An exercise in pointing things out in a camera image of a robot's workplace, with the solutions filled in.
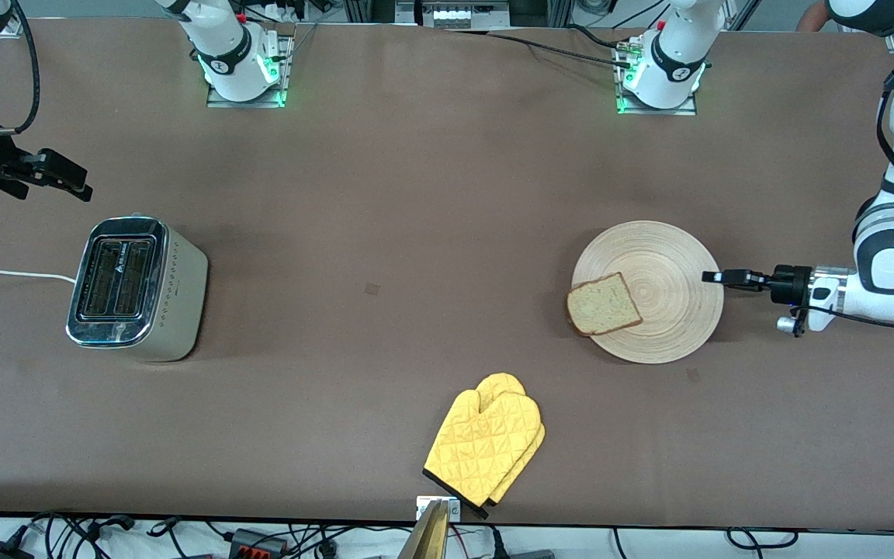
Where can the round light wooden plate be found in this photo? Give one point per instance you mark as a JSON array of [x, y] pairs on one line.
[[672, 287]]

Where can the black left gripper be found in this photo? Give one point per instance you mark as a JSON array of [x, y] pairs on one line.
[[789, 282]]

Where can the tan angled bar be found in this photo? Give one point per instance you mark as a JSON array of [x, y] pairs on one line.
[[427, 536]]

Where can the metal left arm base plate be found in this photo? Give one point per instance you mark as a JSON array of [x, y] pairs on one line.
[[684, 110]]

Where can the slice of brown-crust bread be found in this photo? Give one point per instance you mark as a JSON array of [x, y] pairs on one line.
[[604, 304]]

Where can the black power adapter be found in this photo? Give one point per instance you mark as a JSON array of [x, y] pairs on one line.
[[1, 551]]

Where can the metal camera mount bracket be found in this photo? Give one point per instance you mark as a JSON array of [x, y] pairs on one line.
[[455, 506]]

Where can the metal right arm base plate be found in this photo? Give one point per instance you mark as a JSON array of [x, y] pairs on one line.
[[218, 102]]

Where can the silver two-slot toaster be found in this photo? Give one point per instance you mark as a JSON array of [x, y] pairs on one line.
[[136, 291]]

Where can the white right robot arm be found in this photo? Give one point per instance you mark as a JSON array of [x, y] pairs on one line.
[[230, 46]]

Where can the white power strip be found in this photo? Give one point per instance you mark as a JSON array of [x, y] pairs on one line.
[[459, 14]]

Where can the yellow quilted oven mitt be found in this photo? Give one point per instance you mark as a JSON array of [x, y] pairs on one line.
[[528, 454], [478, 442]]

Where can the red and black connector block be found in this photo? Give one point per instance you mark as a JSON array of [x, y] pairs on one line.
[[257, 542]]

